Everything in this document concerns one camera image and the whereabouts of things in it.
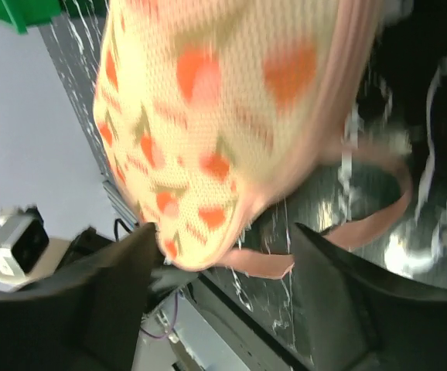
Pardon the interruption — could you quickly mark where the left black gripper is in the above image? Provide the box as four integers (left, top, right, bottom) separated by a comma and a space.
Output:
58, 227, 132, 267

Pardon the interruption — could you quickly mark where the green plastic bin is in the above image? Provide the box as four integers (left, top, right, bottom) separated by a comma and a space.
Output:
0, 0, 62, 34

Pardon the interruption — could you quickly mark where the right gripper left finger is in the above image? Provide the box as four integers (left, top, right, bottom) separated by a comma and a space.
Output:
0, 223, 158, 370

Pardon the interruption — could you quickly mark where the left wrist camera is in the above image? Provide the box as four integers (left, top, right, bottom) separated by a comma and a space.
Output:
0, 205, 49, 284

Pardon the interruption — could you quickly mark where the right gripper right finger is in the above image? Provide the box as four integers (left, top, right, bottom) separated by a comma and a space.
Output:
291, 223, 447, 370

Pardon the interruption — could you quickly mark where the pink mesh laundry bag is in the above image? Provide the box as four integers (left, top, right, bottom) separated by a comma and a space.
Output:
94, 1, 412, 279

